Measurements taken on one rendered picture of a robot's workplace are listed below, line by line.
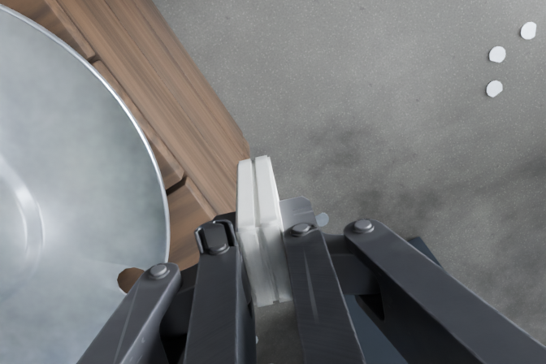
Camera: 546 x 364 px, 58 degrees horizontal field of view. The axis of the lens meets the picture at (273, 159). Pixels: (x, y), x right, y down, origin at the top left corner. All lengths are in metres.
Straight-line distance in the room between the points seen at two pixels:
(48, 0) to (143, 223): 0.14
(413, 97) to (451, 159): 0.11
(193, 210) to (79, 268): 0.08
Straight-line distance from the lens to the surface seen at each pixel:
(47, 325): 0.38
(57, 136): 0.32
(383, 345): 0.65
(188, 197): 0.34
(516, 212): 0.84
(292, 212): 0.18
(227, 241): 0.15
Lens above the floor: 0.66
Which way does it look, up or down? 71 degrees down
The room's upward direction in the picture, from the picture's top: 169 degrees clockwise
